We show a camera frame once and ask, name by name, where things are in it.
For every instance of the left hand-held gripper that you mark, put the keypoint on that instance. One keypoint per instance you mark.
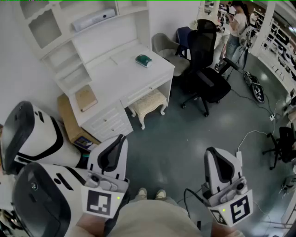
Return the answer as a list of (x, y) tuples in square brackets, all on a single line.
[(97, 201)]

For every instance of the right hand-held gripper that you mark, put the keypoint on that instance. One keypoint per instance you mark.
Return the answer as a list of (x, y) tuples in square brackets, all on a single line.
[(240, 208)]

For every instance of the cream upholstered stool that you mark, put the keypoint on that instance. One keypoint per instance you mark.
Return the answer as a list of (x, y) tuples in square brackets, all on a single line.
[(148, 103)]

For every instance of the white desk with hutch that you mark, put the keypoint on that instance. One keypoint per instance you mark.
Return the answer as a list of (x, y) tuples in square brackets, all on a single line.
[(129, 69)]

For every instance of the person's left forearm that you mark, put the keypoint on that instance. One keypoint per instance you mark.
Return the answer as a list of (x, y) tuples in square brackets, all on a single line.
[(92, 222)]

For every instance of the person's right forearm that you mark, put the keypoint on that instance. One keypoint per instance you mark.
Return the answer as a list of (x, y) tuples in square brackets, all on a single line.
[(227, 231)]

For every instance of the white power adapter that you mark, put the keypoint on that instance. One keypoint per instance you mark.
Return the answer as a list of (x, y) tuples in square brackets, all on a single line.
[(239, 158)]

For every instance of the person's left shoe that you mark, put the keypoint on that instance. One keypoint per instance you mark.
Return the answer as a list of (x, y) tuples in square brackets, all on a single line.
[(142, 193)]

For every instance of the person's shoe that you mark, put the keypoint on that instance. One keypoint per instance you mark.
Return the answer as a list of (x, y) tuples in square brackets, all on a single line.
[(160, 194), (142, 193)]

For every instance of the flat cardboard box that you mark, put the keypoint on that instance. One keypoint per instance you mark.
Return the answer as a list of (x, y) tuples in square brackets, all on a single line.
[(69, 120)]

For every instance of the person's grey trousers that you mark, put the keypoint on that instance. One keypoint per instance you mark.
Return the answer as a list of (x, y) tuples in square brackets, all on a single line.
[(152, 201)]

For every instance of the person's right shoe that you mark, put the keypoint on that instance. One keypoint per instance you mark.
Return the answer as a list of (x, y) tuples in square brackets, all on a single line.
[(160, 194)]

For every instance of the small black swivel chair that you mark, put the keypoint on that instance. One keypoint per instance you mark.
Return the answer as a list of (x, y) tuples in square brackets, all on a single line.
[(284, 145)]

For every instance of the shallow wooden tray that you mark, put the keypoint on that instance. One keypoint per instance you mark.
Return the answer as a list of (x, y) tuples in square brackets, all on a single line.
[(85, 98)]

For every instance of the person's light shirt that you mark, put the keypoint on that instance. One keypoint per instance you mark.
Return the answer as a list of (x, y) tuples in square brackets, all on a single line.
[(152, 222)]

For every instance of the white power strip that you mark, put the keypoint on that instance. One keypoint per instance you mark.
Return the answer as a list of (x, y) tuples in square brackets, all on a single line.
[(273, 116)]

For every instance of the white machine with black band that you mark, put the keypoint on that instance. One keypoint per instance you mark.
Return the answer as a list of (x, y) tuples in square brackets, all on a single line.
[(41, 199), (34, 136)]

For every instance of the black white patterned device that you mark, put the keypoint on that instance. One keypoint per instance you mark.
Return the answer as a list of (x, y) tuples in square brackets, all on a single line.
[(257, 89)]

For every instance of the black mesh office chair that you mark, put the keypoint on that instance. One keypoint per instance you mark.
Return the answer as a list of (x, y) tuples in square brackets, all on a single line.
[(203, 76)]

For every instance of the green pouch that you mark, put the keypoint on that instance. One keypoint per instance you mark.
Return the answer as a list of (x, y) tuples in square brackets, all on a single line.
[(143, 60)]

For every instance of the grey upholstered chair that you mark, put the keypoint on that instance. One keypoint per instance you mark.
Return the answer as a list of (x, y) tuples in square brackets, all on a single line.
[(168, 51)]

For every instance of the white display shelf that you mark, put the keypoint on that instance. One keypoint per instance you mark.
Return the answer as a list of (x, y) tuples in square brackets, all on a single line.
[(277, 41)]

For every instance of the blue chair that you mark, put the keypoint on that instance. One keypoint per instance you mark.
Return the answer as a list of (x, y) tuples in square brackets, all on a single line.
[(183, 34)]

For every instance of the white elongated device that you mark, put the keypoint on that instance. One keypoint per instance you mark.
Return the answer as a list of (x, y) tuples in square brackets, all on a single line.
[(92, 19)]

